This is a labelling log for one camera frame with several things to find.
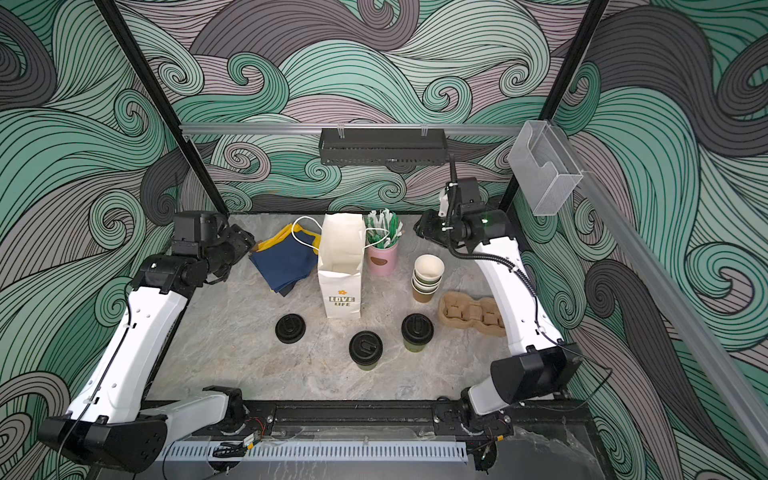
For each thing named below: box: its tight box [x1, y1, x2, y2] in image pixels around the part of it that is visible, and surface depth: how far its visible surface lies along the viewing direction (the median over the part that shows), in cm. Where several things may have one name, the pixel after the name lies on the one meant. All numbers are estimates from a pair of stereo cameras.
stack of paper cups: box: [411, 254, 445, 303], surface depth 87 cm
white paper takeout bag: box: [318, 213, 366, 319], surface depth 84 cm
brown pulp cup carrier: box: [438, 292, 507, 337], surface depth 89 cm
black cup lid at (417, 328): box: [401, 313, 435, 345], surface depth 79 cm
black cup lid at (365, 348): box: [348, 330, 384, 370], surface depth 76 cm
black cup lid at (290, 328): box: [275, 313, 307, 344], surface depth 88 cm
